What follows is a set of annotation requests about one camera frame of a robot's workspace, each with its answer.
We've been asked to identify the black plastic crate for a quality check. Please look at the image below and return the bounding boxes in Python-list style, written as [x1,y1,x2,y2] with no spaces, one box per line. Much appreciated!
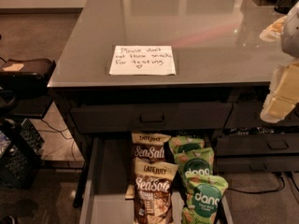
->
[0,119,44,189]

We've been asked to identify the black floor cable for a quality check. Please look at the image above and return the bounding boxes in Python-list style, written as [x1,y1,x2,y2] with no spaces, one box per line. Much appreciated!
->
[226,172,286,195]

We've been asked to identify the rear green Dang chip bag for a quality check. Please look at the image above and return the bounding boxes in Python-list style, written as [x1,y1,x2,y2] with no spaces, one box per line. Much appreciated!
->
[168,136,205,154]

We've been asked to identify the top right drawer front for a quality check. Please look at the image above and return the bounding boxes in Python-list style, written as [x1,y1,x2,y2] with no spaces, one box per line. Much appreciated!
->
[225,102,299,128]

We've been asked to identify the front green Dang chip bag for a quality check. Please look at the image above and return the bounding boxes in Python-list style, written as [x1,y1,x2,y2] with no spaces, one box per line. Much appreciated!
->
[181,174,228,224]

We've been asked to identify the grey desk cabinet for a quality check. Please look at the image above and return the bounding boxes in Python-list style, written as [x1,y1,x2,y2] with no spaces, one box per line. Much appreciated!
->
[47,0,299,209]

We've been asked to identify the open middle drawer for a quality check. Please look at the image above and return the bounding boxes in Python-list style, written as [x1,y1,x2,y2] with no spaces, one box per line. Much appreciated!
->
[78,136,234,224]

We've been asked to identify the brown sea salt chip bag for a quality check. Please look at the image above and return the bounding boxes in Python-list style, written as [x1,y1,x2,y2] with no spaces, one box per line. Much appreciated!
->
[134,158,178,224]
[125,133,171,200]

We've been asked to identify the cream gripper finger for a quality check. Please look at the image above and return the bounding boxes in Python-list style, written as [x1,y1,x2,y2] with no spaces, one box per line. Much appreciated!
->
[260,95,295,123]
[270,63,299,104]

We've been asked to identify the top left drawer front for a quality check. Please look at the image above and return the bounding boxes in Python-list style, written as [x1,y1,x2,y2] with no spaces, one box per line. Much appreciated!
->
[70,102,233,133]

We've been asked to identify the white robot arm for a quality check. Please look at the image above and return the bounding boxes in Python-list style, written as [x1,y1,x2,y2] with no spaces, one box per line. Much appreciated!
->
[260,2,299,123]

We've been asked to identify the middle green Dang chip bag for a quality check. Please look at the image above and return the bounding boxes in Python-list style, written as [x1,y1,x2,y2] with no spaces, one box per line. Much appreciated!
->
[174,147,214,182]

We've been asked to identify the right middle drawer front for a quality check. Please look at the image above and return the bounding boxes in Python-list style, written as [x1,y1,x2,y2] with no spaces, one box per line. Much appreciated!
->
[215,133,299,157]

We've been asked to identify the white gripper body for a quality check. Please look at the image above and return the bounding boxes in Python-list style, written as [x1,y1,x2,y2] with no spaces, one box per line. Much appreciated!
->
[259,16,286,42]

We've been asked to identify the right bottom drawer front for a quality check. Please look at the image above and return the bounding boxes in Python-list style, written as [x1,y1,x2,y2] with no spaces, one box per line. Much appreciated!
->
[214,156,299,173]

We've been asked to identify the green dang chip bag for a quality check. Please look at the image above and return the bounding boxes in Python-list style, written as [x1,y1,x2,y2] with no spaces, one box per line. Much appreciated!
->
[168,136,205,154]
[181,174,228,224]
[174,147,214,182]

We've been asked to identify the white handwritten paper note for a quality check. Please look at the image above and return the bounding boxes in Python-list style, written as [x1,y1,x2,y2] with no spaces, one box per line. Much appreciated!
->
[109,46,176,76]

